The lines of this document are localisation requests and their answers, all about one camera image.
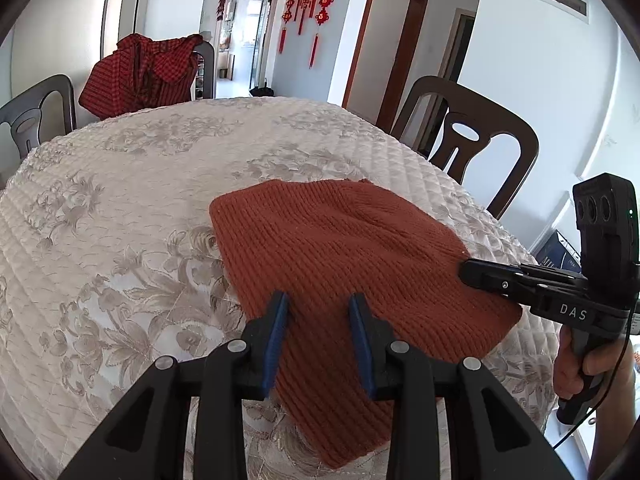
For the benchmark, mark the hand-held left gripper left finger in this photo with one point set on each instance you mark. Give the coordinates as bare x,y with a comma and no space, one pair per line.
277,340

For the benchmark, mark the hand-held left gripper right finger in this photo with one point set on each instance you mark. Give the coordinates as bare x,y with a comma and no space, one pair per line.
361,340

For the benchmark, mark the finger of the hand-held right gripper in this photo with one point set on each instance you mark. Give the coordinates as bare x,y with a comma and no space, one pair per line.
490,275

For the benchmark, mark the orange knit sweater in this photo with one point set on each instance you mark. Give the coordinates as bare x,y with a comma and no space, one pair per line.
340,240

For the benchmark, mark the person's right forearm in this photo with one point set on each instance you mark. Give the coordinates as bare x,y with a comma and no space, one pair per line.
620,410

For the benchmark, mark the person's right hand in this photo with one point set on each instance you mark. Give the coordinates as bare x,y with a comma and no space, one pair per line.
567,370

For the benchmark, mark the dark blue box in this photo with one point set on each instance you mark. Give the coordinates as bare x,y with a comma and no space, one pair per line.
555,255

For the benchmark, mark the dark wooden chair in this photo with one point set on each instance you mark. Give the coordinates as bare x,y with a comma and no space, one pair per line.
206,70
520,150
65,105

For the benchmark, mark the floral quilted tablecloth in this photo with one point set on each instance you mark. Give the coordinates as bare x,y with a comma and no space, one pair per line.
125,185

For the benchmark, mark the dark wooden door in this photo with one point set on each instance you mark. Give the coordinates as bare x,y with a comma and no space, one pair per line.
462,45

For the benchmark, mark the brown framed door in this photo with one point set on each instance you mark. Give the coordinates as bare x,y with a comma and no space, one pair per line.
390,50

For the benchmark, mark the red plaid garment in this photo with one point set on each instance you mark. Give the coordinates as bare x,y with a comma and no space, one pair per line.
125,85

